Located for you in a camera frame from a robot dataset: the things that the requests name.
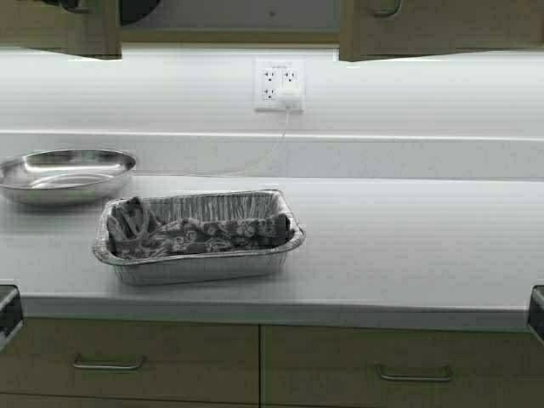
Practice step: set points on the middle drawer front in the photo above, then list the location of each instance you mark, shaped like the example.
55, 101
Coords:
335, 367

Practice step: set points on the cabinet door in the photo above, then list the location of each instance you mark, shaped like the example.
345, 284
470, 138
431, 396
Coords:
80, 28
379, 30

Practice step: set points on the white wall outlet plate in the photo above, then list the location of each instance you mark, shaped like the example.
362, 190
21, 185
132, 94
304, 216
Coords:
272, 74

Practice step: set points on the robot base left corner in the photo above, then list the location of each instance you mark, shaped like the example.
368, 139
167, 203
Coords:
12, 316

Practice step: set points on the patterned grey cloth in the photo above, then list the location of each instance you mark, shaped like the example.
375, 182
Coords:
137, 233

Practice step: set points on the left drawer handle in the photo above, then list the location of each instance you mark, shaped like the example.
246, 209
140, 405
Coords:
82, 364

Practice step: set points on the left drawer front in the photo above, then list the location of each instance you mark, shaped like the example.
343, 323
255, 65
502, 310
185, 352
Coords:
201, 363

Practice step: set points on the drawer handle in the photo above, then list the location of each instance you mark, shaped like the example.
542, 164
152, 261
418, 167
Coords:
444, 377
82, 364

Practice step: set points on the stainless steel bowl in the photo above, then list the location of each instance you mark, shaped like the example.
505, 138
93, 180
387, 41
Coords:
65, 177

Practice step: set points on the aluminium foil tray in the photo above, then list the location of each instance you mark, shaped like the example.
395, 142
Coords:
212, 206

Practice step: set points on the white charger plug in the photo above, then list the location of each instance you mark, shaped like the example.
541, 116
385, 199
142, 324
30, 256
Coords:
290, 98

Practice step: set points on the black pan in cabinet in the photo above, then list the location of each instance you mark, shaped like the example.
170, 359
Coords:
132, 11

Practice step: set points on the robot base right corner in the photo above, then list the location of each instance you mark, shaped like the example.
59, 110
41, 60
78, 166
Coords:
535, 319

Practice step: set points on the middle drawer handle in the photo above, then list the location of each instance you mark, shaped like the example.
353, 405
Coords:
444, 377

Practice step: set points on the drawer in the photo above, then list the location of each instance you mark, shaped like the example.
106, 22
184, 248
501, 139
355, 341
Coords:
201, 363
335, 367

